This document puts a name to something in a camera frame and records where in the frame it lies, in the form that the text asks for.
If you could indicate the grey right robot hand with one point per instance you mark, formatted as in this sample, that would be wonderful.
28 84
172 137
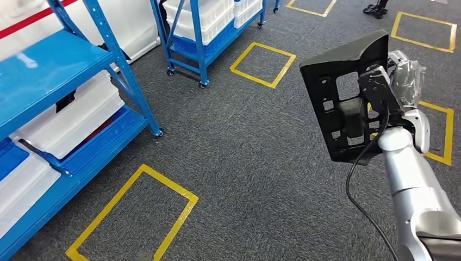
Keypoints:
408 79

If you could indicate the black plastic panel part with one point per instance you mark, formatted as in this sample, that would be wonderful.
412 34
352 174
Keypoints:
324 119

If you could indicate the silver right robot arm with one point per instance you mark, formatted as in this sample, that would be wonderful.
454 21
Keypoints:
410 187

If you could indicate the blue wheeled shelf cart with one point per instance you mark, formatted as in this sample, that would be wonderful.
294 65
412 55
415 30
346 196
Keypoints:
198 54

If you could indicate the blue metal shelf rack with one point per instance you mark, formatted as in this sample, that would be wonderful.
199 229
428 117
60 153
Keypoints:
43 72

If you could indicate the yellow floor tape square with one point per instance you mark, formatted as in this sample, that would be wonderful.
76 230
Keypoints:
448 137
108 207

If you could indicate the black wheeled stand base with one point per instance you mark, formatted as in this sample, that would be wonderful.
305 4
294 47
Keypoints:
376 9

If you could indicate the white plastic crate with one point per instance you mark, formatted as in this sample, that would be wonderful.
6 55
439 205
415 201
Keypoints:
25 194
248 10
209 18

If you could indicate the white car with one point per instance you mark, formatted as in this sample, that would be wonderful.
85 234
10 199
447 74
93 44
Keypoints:
126 25

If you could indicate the red object under bin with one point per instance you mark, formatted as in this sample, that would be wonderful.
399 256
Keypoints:
99 130

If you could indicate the large white plastic bin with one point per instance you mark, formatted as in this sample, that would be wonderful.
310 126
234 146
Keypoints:
83 108

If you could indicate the red barrier belt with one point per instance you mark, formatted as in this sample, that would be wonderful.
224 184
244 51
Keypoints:
32 20

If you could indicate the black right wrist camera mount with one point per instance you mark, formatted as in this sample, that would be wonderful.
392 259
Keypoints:
378 90

